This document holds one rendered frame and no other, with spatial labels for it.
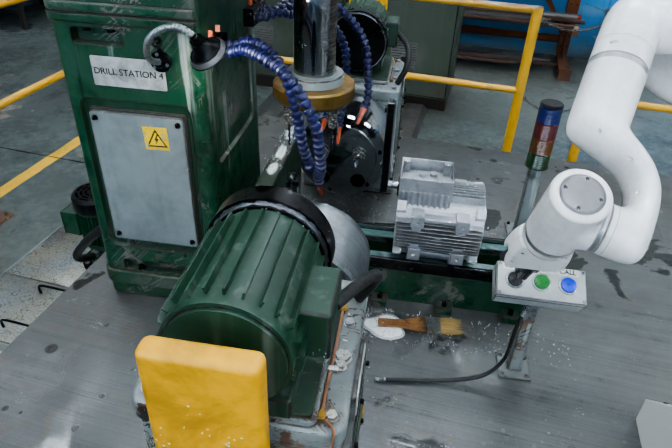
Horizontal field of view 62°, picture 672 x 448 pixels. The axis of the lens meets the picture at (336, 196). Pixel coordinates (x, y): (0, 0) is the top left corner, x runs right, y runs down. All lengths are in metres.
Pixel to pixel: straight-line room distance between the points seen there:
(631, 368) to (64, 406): 1.22
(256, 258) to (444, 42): 3.79
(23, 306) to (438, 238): 1.44
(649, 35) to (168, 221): 0.99
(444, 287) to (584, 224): 0.66
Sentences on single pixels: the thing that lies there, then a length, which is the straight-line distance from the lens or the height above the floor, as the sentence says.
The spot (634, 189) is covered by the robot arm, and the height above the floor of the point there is 1.37.
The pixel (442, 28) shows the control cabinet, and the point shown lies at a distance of 4.34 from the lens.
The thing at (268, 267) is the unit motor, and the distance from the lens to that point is 0.67.
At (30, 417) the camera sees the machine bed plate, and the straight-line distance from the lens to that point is 1.32.
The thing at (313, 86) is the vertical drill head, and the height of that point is 1.35.
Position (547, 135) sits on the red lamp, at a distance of 1.59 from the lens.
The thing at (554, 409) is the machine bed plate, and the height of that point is 0.80.
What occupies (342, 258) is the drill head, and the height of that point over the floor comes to 1.13.
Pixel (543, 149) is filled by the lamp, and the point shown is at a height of 1.09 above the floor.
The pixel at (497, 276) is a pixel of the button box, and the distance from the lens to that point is 1.15.
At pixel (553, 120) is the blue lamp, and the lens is 1.58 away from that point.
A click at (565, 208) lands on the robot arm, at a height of 1.37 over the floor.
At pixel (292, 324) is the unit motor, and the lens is 0.64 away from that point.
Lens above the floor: 1.77
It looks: 32 degrees down
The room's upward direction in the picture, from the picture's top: 2 degrees clockwise
